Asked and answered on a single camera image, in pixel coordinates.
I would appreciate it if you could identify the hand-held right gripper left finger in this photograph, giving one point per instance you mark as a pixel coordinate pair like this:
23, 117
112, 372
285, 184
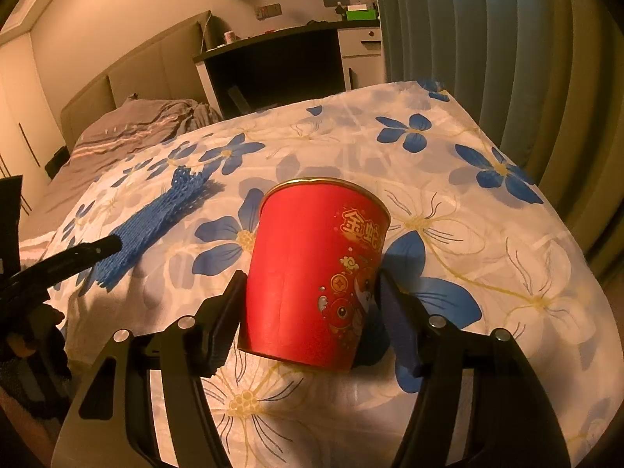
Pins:
224, 329

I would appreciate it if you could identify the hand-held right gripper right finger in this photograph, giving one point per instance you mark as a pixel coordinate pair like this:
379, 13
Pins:
397, 324

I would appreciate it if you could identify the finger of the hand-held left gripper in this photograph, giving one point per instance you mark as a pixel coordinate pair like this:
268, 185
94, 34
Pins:
73, 259

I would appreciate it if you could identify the blue foam net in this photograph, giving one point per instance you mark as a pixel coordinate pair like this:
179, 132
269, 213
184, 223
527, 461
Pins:
141, 226

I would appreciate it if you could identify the red printed paper cup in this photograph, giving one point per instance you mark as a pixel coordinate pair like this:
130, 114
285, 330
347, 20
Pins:
292, 278

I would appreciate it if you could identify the person's left hand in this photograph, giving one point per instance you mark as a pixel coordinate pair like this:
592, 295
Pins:
44, 346

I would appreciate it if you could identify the black bedside stand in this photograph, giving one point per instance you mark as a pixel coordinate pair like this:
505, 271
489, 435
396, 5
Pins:
55, 162

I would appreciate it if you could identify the white wardrobe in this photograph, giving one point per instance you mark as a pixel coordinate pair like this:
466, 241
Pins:
19, 107

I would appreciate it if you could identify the grey striped duvet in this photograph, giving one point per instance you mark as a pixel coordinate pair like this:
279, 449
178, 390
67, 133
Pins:
131, 126

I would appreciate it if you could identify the padded bed headboard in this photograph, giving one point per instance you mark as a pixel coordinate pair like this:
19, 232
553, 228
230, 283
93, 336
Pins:
156, 63

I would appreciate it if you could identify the white drawer cabinet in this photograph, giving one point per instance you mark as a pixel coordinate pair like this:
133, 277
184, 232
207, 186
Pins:
360, 58

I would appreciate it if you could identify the white mug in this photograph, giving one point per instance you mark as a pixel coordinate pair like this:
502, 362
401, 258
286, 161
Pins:
229, 36

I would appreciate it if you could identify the grey window curtain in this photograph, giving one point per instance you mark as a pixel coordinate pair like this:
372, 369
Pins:
512, 58

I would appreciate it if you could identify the dark desk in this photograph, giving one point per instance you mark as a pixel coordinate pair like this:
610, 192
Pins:
273, 41

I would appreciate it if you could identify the green box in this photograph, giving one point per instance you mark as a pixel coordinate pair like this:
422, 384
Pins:
361, 15

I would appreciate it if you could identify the small white box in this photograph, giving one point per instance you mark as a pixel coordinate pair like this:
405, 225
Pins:
358, 7

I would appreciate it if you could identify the grey wall socket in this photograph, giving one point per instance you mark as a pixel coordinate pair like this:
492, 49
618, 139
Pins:
269, 11
336, 0

